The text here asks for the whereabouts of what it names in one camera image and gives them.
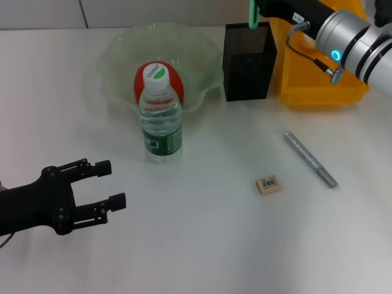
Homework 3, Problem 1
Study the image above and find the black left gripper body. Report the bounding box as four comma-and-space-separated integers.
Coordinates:
0, 165, 77, 236

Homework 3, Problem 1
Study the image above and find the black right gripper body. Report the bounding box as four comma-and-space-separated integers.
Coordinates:
276, 0, 336, 39

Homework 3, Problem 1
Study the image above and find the mint green utility knife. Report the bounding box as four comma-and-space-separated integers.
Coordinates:
248, 0, 262, 31

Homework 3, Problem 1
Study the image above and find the green label water bottle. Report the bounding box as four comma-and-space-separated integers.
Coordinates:
137, 61, 184, 165

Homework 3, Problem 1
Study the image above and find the black mesh pen holder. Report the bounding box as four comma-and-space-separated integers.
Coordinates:
222, 21, 279, 102

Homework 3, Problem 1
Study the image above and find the red-orange round fruit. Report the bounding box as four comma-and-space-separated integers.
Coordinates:
132, 60, 186, 107

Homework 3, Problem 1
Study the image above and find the pale green wavy glass plate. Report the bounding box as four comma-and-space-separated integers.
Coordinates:
99, 23, 226, 116

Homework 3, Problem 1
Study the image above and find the grey marker pen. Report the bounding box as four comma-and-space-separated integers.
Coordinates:
282, 130, 339, 189

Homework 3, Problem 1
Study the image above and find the beige eraser with barcode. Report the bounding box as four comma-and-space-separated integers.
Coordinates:
254, 173, 282, 197

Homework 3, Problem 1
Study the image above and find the yellow plastic storage bin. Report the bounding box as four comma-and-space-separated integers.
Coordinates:
270, 0, 370, 108

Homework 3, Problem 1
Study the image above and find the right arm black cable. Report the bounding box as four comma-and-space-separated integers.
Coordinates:
285, 20, 345, 85

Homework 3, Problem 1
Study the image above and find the right wrist camera housing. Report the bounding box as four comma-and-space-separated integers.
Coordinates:
372, 0, 392, 29

